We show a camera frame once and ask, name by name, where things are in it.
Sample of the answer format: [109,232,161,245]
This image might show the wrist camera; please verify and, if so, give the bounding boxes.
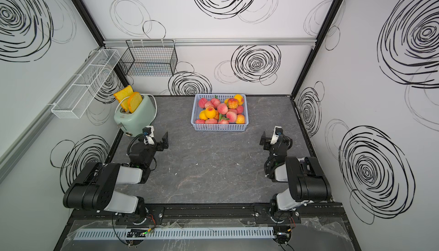
[142,126,156,146]
[270,126,283,145]

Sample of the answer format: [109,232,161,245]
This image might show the yellow toast slice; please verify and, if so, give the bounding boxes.
[128,92,143,113]
[113,85,134,112]

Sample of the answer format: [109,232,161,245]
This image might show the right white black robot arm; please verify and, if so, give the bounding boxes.
[260,126,332,214]

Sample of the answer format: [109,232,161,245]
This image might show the light blue plastic basket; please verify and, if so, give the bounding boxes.
[191,94,249,132]

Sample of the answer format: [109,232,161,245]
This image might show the black wire wall basket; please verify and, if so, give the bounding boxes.
[119,39,178,77]

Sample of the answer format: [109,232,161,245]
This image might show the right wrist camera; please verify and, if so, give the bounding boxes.
[270,126,283,145]

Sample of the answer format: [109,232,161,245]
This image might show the rear yellow toast slice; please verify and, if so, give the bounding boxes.
[113,85,134,112]

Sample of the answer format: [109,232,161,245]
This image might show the yellow peach with leaf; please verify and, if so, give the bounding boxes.
[199,110,208,120]

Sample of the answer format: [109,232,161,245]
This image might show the white wire wall shelf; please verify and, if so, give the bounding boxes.
[51,49,122,119]

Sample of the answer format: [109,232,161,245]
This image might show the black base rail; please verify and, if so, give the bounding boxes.
[67,202,348,227]

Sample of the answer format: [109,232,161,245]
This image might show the front yellow toast slice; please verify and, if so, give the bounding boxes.
[128,92,143,113]

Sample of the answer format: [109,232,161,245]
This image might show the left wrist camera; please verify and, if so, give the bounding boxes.
[142,126,156,146]

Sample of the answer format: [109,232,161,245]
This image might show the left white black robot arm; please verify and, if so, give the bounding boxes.
[63,126,169,219]

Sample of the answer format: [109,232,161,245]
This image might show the mint green toaster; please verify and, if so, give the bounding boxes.
[114,94,157,137]

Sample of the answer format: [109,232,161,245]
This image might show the pink peach with leaf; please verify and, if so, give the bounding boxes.
[219,111,237,124]

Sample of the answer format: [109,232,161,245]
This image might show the pale pink peach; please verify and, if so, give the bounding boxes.
[204,101,214,109]

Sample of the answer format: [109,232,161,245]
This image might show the white slotted cable duct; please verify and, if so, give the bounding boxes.
[73,227,275,242]

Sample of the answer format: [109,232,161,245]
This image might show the orange yellow peach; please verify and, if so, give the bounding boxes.
[236,114,246,124]

